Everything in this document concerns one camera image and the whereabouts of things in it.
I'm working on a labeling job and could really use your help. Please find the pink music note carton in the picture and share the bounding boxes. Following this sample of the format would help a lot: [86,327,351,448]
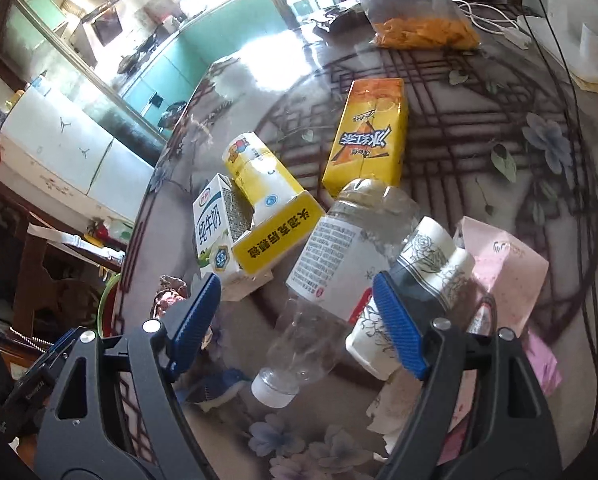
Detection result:
[366,216,565,466]

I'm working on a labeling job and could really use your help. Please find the yellow medicine box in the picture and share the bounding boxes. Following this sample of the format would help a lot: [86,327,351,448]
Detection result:
[222,132,324,275]

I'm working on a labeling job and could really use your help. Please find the yellow iced tea carton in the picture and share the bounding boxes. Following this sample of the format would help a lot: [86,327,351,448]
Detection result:
[322,78,409,197]

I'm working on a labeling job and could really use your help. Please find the teal kitchen cabinets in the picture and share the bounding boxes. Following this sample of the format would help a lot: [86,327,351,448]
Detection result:
[122,0,287,125]

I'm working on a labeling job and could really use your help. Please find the crushed patterned paper cup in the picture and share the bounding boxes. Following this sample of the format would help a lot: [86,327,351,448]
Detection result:
[346,217,474,382]

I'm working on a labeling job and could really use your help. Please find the red bin green rim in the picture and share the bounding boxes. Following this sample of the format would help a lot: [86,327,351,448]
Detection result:
[96,273,121,338]

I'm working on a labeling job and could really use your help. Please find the clear plastic bottle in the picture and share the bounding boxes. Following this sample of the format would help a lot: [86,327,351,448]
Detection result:
[251,179,421,408]

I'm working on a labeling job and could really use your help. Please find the white milk carton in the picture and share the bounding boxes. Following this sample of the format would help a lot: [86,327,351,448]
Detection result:
[193,174,273,302]

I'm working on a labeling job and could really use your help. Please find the floral plastic tablecloth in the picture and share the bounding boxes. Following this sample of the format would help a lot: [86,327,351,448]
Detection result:
[110,27,598,463]

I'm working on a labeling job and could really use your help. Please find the white refrigerator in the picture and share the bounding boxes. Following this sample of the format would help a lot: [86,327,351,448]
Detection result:
[0,87,153,224]

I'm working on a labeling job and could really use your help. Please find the bag of orange snacks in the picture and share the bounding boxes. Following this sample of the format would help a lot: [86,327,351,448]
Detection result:
[360,0,480,51]

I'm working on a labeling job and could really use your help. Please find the white charger cable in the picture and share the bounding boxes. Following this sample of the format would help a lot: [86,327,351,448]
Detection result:
[450,0,533,51]

